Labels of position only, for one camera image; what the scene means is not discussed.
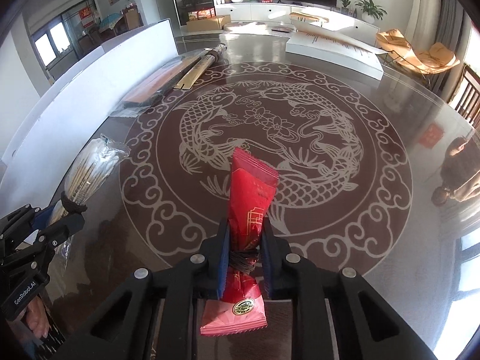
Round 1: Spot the red snack packet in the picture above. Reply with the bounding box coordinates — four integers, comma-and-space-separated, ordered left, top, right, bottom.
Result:
200, 148, 278, 336

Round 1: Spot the plastic bag with wooden board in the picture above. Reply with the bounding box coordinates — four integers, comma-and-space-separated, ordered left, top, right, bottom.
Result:
110, 49, 208, 118

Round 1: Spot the bag of cotton swabs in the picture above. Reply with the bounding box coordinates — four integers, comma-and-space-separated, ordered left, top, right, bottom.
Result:
48, 134, 132, 226

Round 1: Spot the potted green plant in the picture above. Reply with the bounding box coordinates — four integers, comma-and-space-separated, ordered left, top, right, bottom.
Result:
355, 0, 387, 24

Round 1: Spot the cardboard box on floor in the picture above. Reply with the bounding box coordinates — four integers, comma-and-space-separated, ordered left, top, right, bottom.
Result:
186, 15, 231, 33

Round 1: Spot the orange lounge chair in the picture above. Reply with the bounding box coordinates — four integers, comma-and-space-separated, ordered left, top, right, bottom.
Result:
376, 28, 460, 76

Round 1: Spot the dining table with chairs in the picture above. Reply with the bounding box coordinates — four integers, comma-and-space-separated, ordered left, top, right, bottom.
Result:
88, 7, 143, 44

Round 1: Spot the white tv cabinet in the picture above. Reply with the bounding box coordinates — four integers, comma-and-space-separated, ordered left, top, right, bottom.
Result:
215, 2, 380, 36

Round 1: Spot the person's left hand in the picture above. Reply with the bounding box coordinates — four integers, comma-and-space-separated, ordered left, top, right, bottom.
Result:
25, 297, 50, 339

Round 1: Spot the white flat box on table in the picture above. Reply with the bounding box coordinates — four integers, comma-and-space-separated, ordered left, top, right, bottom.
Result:
286, 31, 386, 80

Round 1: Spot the bamboo slip scroll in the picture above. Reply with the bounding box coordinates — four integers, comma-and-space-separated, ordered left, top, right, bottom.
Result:
174, 43, 227, 90

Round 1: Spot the white storage box with cork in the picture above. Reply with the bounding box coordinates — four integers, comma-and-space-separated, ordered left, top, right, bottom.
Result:
1, 19, 177, 215

